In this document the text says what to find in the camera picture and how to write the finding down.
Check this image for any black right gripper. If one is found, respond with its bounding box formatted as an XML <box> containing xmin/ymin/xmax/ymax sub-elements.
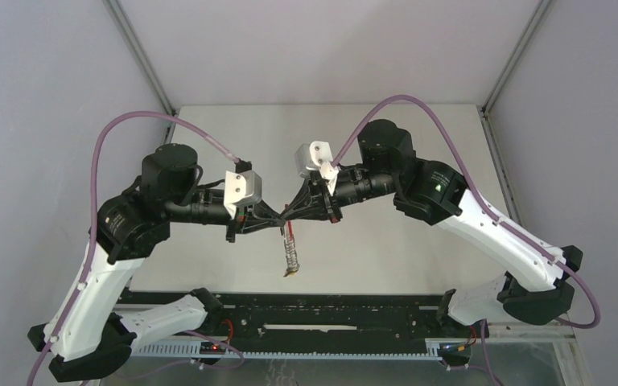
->
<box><xmin>281</xmin><ymin>166</ymin><xmax>397</xmax><ymax>224</ymax></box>

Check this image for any red-handled metal key holder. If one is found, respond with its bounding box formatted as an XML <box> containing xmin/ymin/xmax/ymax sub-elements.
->
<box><xmin>281</xmin><ymin>221</ymin><xmax>300</xmax><ymax>272</ymax></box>

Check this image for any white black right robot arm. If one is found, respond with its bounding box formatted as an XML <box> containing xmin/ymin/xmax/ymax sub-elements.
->
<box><xmin>282</xmin><ymin>119</ymin><xmax>583</xmax><ymax>336</ymax></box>

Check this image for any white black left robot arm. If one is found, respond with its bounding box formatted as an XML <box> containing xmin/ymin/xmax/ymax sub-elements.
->
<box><xmin>27</xmin><ymin>144</ymin><xmax>283</xmax><ymax>383</ymax></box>

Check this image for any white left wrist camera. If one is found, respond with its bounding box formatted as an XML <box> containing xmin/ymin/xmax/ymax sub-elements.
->
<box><xmin>223</xmin><ymin>170</ymin><xmax>262</xmax><ymax>219</ymax></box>

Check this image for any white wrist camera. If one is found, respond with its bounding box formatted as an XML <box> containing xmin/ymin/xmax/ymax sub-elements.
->
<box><xmin>223</xmin><ymin>170</ymin><xmax>262</xmax><ymax>219</ymax></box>
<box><xmin>295</xmin><ymin>141</ymin><xmax>340</xmax><ymax>196</ymax></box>

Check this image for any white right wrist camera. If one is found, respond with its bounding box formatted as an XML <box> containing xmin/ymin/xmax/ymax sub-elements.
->
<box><xmin>295</xmin><ymin>141</ymin><xmax>340</xmax><ymax>196</ymax></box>

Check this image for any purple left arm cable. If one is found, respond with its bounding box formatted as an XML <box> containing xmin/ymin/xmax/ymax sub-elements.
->
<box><xmin>26</xmin><ymin>110</ymin><xmax>254</xmax><ymax>386</ymax></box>

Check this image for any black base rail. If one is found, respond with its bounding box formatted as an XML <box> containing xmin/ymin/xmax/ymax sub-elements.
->
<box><xmin>117</xmin><ymin>291</ymin><xmax>490</xmax><ymax>354</ymax></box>

